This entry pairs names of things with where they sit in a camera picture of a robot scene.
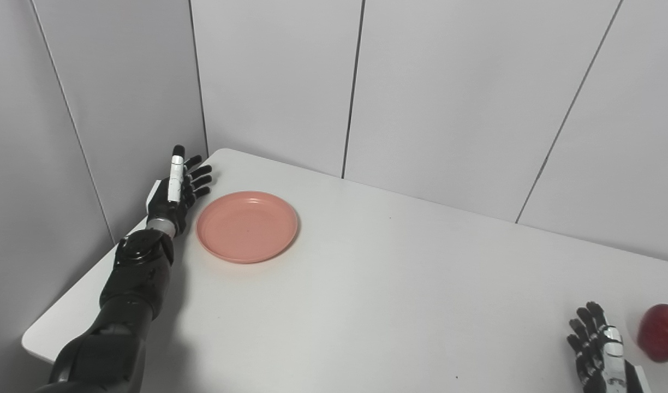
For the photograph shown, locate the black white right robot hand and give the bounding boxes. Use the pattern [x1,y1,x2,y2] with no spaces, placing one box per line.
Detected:
[566,301,652,393]

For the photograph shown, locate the pink round plate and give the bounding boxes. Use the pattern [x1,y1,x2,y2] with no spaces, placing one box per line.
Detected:
[196,190,300,265]

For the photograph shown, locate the red apple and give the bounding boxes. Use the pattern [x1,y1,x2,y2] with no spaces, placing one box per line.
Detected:
[636,303,668,363]

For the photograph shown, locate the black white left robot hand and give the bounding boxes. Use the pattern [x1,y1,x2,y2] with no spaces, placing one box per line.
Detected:
[145,145,213,237]

